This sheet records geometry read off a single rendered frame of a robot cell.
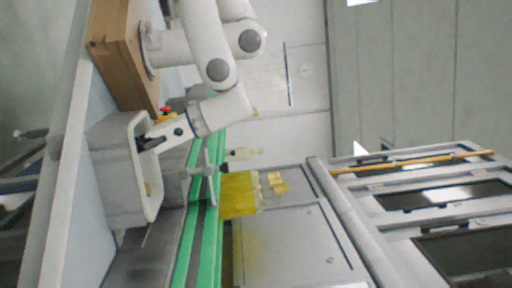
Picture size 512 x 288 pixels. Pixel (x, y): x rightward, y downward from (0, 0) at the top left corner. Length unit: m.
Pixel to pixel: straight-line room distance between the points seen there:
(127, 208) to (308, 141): 6.60
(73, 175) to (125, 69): 0.30
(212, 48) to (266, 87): 6.25
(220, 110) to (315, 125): 6.51
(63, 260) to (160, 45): 0.56
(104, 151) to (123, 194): 0.10
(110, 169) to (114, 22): 0.33
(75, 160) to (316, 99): 6.57
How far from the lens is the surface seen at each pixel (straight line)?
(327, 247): 1.16
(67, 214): 0.75
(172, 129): 0.83
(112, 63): 0.95
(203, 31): 0.80
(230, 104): 0.82
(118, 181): 0.85
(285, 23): 7.00
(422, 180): 1.69
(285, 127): 7.22
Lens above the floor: 1.06
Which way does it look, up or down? 2 degrees up
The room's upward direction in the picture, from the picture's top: 83 degrees clockwise
